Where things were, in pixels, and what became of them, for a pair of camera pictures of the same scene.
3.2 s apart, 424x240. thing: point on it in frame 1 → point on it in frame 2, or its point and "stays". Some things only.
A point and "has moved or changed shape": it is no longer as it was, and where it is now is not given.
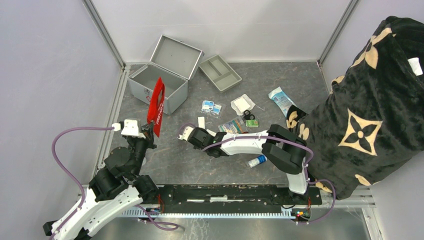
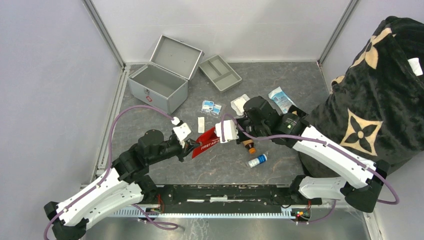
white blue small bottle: [259, 160] stays
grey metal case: [176, 63] stays
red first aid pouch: [155, 112] has moved or changed shape
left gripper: [147, 130] → [188, 146]
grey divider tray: [220, 73] stays
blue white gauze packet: [282, 100] stays
